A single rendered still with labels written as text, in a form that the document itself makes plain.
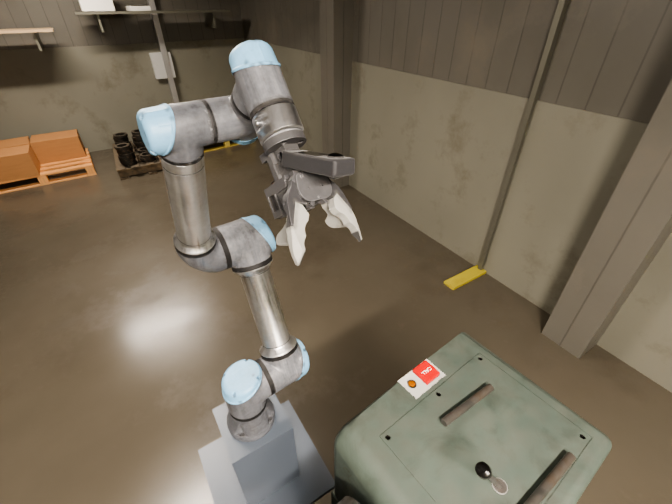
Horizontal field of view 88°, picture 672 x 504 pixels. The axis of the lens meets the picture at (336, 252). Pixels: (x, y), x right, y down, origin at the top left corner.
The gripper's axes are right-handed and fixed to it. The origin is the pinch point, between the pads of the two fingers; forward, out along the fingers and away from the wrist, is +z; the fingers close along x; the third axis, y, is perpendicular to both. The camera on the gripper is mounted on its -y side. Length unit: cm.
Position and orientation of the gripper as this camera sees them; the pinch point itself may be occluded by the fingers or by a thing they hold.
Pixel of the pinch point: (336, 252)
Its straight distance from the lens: 55.4
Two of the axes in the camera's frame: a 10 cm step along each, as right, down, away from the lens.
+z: 3.6, 9.3, 0.1
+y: -6.7, 2.5, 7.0
